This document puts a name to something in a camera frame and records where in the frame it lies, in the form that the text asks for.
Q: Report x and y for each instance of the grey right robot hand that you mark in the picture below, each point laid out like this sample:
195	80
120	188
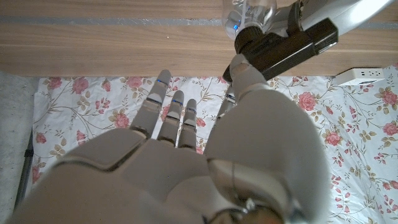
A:
248	155

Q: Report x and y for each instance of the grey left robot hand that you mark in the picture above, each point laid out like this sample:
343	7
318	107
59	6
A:
342	12

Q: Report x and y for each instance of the black pump spray head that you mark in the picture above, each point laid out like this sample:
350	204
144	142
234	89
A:
280	53

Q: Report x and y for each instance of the clear plastic dispenser bottle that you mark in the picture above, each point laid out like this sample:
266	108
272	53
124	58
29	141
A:
252	12

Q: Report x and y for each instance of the white power strip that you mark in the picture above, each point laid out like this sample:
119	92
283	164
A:
360	75

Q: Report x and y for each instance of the floral backdrop cloth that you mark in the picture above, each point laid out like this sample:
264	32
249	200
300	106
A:
357	140

